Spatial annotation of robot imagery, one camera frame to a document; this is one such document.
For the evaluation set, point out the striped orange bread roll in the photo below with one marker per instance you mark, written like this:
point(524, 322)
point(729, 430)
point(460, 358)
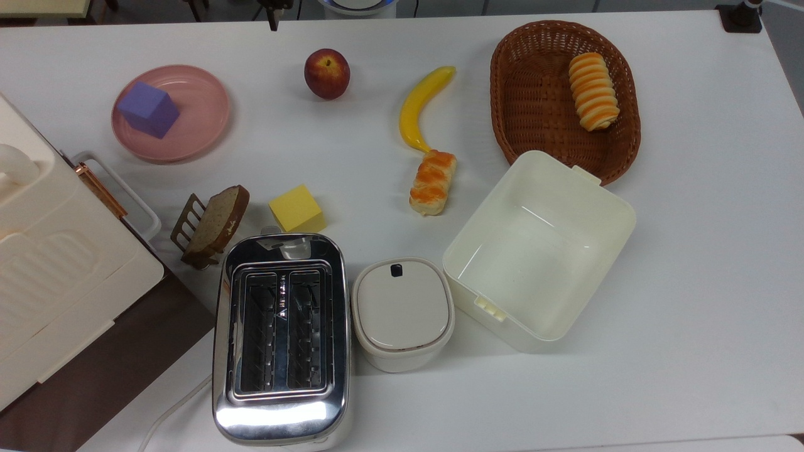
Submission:
point(593, 91)

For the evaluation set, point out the cream open plastic box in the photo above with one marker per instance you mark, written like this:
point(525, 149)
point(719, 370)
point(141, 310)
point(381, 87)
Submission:
point(540, 251)

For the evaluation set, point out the black camera stand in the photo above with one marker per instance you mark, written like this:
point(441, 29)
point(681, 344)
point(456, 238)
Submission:
point(740, 19)

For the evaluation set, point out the copper appliance latch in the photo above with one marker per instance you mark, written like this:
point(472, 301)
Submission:
point(100, 189)

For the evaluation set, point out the pink ceramic plate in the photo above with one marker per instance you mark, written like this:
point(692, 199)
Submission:
point(201, 119)

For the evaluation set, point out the red apple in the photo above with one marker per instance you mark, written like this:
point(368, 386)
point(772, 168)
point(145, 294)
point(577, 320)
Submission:
point(326, 75)

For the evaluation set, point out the beige side table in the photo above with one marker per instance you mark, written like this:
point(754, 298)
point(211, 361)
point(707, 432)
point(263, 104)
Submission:
point(38, 6)

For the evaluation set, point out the glazed orange braided bread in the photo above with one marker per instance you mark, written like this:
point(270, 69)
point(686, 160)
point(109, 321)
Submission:
point(432, 183)

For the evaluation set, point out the small white lidded container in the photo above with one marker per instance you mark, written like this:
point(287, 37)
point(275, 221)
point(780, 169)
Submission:
point(402, 311)

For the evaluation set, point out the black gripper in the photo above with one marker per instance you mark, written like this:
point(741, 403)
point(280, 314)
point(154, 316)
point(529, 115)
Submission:
point(274, 4)

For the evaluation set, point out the brown wicker basket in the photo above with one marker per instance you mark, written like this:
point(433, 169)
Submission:
point(534, 107)

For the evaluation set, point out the purple foam cube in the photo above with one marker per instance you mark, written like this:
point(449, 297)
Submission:
point(147, 110)

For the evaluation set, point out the brown toast rack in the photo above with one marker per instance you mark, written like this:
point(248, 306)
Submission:
point(183, 223)

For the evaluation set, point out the chrome two-slot toaster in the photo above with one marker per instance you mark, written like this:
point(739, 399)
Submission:
point(282, 414)

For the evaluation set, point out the yellow foam cube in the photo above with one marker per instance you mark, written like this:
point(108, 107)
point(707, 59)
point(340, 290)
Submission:
point(296, 210)

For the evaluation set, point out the yellow banana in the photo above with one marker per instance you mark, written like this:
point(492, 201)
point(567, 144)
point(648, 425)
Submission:
point(418, 103)

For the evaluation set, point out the brown bread slice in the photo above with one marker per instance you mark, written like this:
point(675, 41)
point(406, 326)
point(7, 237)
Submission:
point(220, 220)

